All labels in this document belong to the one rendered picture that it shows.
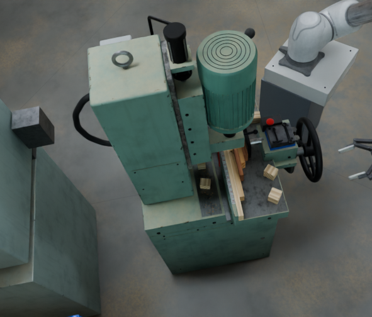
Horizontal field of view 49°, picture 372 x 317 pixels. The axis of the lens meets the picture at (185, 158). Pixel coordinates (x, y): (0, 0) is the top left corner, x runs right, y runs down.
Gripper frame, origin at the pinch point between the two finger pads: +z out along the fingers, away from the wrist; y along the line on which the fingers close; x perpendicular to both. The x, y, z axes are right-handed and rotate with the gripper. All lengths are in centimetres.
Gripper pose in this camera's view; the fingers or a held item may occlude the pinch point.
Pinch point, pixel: (346, 163)
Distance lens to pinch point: 193.0
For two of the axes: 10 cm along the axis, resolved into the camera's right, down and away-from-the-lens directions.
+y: 1.4, 8.6, -4.9
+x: 4.5, 3.9, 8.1
